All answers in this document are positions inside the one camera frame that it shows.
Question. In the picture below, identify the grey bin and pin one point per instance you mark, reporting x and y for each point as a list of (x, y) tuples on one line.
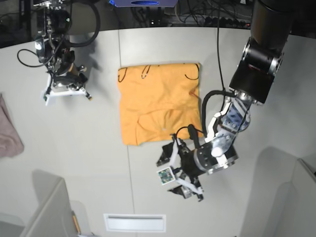
[(303, 208), (53, 217)]

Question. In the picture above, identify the grey left bin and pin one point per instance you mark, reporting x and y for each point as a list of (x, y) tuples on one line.
[(53, 217)]

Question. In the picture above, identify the grey right bin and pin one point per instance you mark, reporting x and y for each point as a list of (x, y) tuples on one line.
[(303, 208)]

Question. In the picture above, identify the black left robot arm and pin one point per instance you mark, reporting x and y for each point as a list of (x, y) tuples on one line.
[(224, 114)]

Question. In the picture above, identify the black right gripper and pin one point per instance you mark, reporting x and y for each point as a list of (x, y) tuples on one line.
[(68, 75)]

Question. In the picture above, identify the pink cloth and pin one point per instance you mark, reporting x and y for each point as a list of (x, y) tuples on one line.
[(10, 142)]

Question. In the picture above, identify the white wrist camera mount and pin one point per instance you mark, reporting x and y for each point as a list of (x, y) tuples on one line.
[(171, 174), (50, 93)]

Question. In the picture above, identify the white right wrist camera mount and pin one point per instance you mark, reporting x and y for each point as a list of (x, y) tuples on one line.
[(50, 93)]

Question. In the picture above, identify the orange T-shirt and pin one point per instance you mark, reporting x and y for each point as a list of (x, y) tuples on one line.
[(157, 101)]

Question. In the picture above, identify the orange pencil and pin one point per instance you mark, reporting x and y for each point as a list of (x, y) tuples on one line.
[(76, 223)]

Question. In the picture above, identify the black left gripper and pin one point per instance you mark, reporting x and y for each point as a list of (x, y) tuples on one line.
[(188, 166)]

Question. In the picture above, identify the purple device with blue oval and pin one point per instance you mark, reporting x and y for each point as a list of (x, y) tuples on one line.
[(144, 3)]

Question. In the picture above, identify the white table slot plate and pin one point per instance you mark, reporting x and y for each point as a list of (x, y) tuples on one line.
[(133, 223)]

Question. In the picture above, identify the black power strip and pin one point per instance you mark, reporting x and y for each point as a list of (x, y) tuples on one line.
[(225, 23)]

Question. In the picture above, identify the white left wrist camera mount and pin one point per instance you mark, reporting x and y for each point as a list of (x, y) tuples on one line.
[(171, 174)]

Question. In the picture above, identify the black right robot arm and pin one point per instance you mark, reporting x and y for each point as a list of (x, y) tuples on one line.
[(52, 44)]

